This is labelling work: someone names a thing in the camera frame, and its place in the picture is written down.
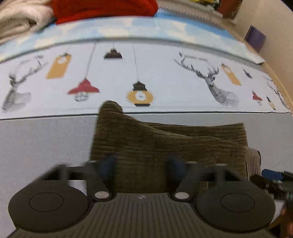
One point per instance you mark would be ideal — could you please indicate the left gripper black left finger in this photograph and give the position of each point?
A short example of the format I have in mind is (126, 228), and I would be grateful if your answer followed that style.
(99, 177)

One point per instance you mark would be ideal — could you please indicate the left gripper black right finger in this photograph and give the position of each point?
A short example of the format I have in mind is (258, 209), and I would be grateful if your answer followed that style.
(185, 179)

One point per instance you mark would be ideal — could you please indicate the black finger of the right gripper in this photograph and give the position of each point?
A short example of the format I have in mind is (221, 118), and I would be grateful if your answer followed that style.
(264, 183)
(272, 175)

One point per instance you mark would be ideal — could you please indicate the olive corduroy pants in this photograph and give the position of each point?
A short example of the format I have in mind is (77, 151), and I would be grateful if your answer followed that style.
(142, 148)

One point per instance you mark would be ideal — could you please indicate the printed deer bed sheet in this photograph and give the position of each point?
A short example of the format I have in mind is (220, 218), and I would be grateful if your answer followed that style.
(62, 88)

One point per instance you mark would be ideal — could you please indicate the purple box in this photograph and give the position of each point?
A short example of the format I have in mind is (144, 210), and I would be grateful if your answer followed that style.
(255, 38)

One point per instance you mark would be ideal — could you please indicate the light blue patterned blanket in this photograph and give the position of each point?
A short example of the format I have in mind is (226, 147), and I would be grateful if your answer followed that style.
(163, 26)

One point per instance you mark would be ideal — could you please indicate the folded red blanket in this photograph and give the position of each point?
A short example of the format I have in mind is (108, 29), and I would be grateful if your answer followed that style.
(67, 11)

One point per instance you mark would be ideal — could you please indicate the folded white quilt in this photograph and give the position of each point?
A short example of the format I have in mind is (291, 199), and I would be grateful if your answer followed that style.
(19, 18)

